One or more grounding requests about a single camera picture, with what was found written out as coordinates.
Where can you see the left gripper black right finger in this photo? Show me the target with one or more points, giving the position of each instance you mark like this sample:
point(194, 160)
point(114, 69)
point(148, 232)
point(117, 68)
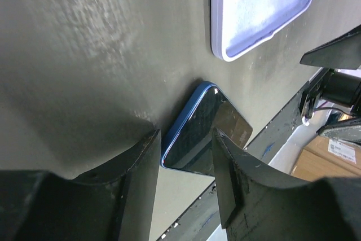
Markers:
point(259, 202)

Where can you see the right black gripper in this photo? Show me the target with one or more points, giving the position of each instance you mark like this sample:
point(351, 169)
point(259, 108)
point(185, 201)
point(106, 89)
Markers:
point(339, 88)

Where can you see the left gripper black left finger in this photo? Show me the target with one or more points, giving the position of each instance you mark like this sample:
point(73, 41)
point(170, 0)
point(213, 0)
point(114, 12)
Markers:
point(113, 201)

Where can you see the brown cardboard box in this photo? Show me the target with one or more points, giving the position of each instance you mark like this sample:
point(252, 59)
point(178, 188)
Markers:
point(324, 157)

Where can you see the black phone blue edge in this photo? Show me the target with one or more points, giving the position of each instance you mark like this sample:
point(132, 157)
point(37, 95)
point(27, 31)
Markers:
point(187, 146)

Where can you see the lavender phone case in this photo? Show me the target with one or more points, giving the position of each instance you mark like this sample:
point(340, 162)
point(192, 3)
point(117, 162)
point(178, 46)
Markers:
point(238, 26)

